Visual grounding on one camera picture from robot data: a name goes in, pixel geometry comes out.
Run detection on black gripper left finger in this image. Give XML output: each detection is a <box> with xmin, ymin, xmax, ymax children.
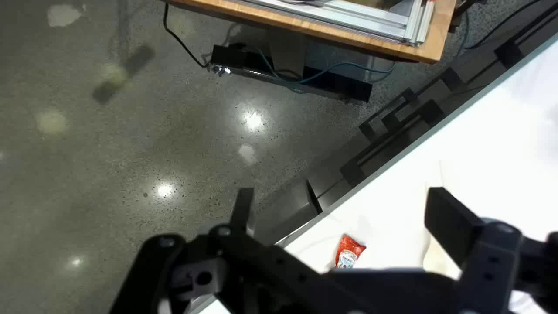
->
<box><xmin>229</xmin><ymin>187</ymin><xmax>257</xmax><ymax>232</ymax></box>

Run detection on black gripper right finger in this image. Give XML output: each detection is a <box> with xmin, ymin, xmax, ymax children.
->
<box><xmin>424</xmin><ymin>185</ymin><xmax>487</xmax><ymax>270</ymax></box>

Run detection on red ketchup packet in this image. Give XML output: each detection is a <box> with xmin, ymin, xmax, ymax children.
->
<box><xmin>333</xmin><ymin>232</ymin><xmax>368</xmax><ymax>272</ymax></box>

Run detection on black box under desk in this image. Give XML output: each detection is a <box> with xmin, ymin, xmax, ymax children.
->
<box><xmin>208</xmin><ymin>44</ymin><xmax>375</xmax><ymax>105</ymax></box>

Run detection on wooden desk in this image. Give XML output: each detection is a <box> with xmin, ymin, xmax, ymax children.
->
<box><xmin>164</xmin><ymin>0</ymin><xmax>459</xmax><ymax>64</ymax></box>

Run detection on thin black floor cable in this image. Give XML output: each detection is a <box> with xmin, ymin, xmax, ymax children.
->
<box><xmin>161</xmin><ymin>2</ymin><xmax>213</xmax><ymax>71</ymax></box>

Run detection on blue cable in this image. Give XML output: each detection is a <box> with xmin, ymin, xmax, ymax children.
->
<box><xmin>257</xmin><ymin>47</ymin><xmax>398</xmax><ymax>92</ymax></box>

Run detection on aluminium frame rails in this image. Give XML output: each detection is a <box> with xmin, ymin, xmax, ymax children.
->
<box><xmin>243</xmin><ymin>0</ymin><xmax>438</xmax><ymax>47</ymax></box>

